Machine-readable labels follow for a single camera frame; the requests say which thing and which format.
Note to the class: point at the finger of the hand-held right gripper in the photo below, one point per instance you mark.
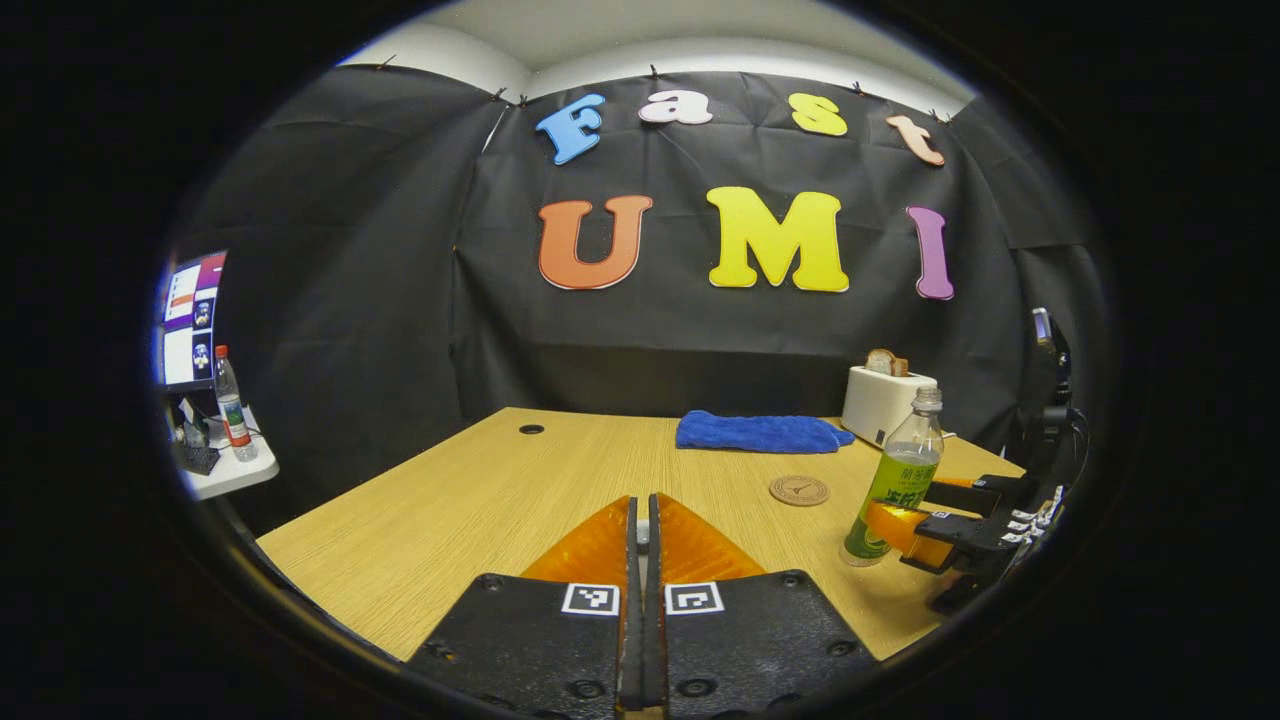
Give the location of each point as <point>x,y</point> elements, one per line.
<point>980,492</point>
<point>960,535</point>

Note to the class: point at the green label water bottle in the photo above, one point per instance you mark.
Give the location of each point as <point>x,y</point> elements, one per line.
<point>900,480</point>

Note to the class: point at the blue towel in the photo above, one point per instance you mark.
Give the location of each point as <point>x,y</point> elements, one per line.
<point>760,433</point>

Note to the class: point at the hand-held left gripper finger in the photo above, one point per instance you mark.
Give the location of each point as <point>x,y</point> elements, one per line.
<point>653,630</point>
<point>631,630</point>

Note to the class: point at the white toaster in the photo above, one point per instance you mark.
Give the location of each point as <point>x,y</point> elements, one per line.
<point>880,405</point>

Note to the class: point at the red cap plastic bottle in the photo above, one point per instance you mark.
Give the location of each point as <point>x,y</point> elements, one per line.
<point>233,410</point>

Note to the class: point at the computer monitor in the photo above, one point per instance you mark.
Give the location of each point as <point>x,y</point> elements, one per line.
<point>192,320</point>

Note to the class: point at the dark desk item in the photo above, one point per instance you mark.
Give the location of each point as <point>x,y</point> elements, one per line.
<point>198,458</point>

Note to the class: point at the round wooden coaster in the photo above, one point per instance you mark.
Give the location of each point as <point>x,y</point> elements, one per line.
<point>799,490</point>

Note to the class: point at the white side table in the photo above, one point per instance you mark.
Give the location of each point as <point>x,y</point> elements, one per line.
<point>240,470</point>

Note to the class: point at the light bread slice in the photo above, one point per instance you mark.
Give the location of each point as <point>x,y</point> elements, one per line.
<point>880,362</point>

